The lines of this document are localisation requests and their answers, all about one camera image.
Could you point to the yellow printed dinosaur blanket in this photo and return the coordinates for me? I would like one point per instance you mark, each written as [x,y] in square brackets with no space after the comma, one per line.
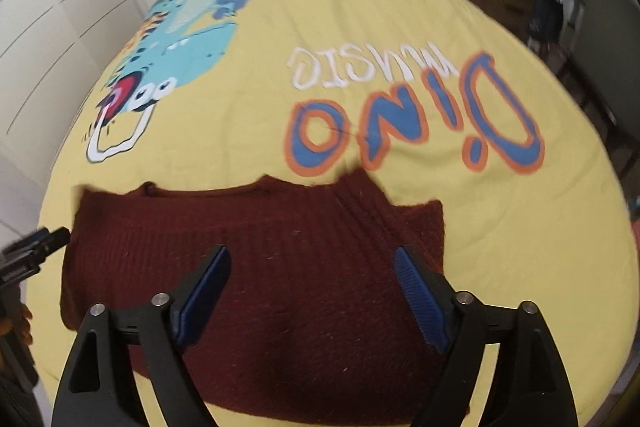
[425,22]

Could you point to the dark red knit sweater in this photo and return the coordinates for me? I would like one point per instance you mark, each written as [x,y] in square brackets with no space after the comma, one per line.
[300,267]

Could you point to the dark blue bag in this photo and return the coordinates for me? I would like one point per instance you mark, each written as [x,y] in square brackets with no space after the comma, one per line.
[546,22]

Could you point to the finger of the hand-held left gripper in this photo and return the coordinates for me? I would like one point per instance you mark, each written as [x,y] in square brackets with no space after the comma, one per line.
[30,252]

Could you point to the white wardrobe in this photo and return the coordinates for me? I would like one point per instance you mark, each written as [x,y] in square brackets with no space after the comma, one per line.
[50,7]

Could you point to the grey chair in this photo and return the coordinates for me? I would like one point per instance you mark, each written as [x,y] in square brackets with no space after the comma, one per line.
[610,7]

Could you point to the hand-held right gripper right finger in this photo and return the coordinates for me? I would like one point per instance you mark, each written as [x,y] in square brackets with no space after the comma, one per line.
[422,302]

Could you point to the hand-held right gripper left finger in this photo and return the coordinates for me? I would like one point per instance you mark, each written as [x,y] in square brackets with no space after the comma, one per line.
[202,302]

